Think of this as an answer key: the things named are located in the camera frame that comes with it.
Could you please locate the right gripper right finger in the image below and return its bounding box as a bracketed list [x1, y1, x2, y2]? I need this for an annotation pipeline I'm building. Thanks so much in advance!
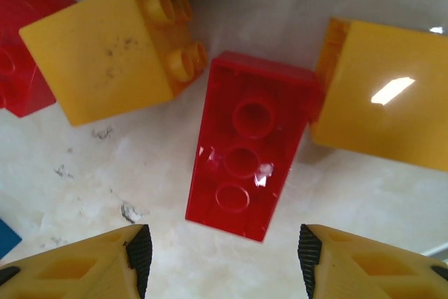
[297, 223, 448, 299]

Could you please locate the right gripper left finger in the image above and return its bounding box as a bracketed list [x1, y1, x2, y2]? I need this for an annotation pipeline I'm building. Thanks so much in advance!
[0, 223, 153, 299]

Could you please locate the blue lego brick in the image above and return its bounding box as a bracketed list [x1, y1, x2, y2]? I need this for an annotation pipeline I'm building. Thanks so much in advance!
[0, 217, 23, 260]

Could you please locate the long red lego brick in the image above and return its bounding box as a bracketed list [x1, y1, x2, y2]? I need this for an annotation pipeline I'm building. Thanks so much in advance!
[184, 50, 325, 244]

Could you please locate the yellow lego brick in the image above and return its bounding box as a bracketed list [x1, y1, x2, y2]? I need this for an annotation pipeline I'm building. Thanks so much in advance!
[19, 0, 208, 127]
[309, 15, 448, 173]

